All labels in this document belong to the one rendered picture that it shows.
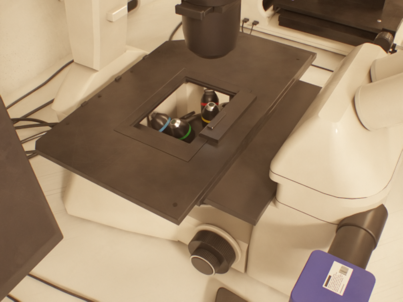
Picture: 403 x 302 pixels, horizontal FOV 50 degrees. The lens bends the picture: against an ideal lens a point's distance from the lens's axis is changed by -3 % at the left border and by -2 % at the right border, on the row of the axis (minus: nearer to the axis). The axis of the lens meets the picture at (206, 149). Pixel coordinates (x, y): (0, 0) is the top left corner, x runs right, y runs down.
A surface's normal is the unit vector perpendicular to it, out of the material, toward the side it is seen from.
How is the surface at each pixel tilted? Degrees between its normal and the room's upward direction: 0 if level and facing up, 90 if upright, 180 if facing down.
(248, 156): 0
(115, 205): 49
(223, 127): 0
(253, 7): 90
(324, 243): 90
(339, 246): 34
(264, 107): 0
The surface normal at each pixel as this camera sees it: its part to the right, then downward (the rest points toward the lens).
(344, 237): -0.48, -0.80
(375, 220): 0.47, -0.41
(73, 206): -0.38, -0.04
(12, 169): 0.85, 0.30
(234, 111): -0.01, -0.73
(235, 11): 0.74, 0.46
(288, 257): -0.52, 0.59
